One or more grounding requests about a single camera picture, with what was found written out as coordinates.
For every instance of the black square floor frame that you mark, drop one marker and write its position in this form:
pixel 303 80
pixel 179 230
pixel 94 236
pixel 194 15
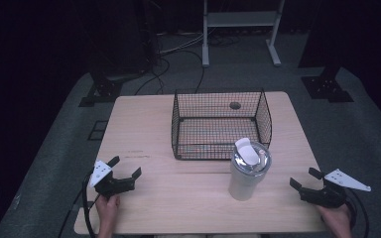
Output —
pixel 98 130

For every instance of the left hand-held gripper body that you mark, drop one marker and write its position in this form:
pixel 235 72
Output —
pixel 112 185

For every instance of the white tumbler with lid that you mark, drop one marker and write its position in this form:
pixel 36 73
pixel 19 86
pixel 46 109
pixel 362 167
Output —
pixel 246 175

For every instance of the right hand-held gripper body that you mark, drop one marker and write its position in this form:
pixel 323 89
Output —
pixel 330 191

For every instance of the white metal stand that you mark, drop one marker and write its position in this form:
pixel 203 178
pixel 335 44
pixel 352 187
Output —
pixel 208 20

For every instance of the person's right hand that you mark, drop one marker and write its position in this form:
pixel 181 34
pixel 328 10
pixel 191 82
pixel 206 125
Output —
pixel 337 219

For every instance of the grey table grommet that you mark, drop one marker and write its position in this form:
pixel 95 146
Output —
pixel 234 105

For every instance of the person's left hand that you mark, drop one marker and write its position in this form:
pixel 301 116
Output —
pixel 107 208

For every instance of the black stand base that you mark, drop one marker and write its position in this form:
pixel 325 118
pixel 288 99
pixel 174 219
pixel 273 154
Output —
pixel 104 89
pixel 325 87

